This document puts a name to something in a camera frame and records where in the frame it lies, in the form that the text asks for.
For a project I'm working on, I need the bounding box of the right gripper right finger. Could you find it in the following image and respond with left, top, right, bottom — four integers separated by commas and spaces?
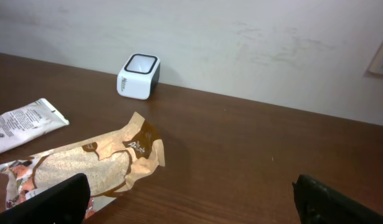
292, 174, 383, 224

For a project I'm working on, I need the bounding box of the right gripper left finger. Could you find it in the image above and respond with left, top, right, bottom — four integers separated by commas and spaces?
0, 174, 90, 224

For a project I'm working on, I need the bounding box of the beige brown snack bag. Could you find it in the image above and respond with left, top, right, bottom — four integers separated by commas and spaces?
0, 113, 165, 218

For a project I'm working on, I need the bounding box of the white cream tube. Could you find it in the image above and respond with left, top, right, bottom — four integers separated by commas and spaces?
0, 98, 69, 154

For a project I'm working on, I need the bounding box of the white barcode scanner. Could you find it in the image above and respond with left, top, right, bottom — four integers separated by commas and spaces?
116, 54, 161, 100

